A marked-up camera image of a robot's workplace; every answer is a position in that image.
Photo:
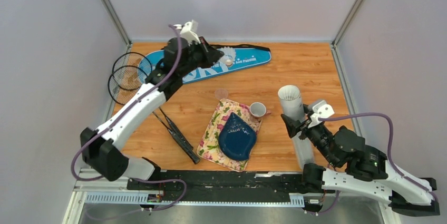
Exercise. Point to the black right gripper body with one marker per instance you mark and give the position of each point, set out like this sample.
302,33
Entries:
317,133

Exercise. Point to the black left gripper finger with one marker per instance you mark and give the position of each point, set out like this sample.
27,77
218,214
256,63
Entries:
208,49
210,60

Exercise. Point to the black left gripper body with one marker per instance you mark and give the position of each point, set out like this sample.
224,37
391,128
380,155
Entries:
197,52

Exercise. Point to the white shuttlecock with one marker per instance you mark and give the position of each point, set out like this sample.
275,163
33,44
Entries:
228,56
289,93

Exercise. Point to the grey shuttlecock tube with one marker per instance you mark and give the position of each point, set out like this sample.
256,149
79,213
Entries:
303,148

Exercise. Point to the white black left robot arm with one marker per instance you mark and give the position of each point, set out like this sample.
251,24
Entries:
101,147

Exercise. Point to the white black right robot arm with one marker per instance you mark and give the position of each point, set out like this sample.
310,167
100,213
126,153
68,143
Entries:
359,168

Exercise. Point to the black badminton racket upper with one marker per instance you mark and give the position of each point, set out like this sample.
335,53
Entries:
138,59

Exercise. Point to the black badminton racket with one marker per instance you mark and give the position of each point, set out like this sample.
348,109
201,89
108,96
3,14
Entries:
138,59
124,83

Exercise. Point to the black badminton racket lower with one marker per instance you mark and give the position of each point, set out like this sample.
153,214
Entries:
124,83

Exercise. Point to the blue sport racket bag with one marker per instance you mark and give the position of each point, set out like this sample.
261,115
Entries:
247,56

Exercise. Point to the floral ceramic cup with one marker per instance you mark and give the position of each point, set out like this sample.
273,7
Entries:
258,111

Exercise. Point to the blue leaf-shaped plate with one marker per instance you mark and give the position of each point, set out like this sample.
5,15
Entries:
237,138

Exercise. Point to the floral rectangular tray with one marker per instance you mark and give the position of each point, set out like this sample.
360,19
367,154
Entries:
208,147

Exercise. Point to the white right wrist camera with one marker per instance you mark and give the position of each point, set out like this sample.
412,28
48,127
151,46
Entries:
318,111

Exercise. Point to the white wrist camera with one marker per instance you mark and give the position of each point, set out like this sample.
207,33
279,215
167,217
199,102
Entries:
318,111
188,32

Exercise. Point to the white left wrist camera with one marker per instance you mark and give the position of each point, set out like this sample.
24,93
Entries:
188,32

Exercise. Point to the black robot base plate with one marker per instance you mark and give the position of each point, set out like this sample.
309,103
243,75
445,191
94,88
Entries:
226,186

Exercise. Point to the aluminium frame rail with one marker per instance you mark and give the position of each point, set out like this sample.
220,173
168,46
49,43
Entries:
102,191

